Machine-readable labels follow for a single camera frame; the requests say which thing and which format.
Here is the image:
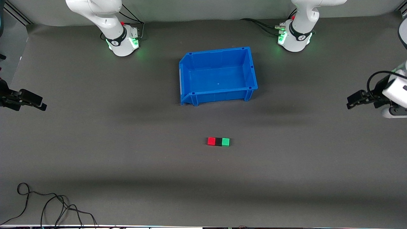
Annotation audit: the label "blue plastic storage bin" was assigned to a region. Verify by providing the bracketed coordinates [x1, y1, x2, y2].
[179, 47, 258, 107]

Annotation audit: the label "dark grey table mat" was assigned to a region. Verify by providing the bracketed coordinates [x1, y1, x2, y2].
[0, 13, 407, 227]

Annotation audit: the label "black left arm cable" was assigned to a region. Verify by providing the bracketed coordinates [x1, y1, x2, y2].
[367, 71, 407, 99]

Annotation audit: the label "loose thin black cable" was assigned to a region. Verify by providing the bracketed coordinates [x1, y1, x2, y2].
[0, 183, 97, 227]

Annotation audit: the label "black right arm base cables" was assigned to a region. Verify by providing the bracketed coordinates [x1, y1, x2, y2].
[101, 5, 145, 41]

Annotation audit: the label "black arm base cables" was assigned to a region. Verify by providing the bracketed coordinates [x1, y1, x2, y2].
[240, 18, 286, 35]
[101, 5, 145, 41]

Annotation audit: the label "black left arm base cables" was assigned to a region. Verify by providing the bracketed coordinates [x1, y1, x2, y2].
[240, 18, 286, 35]

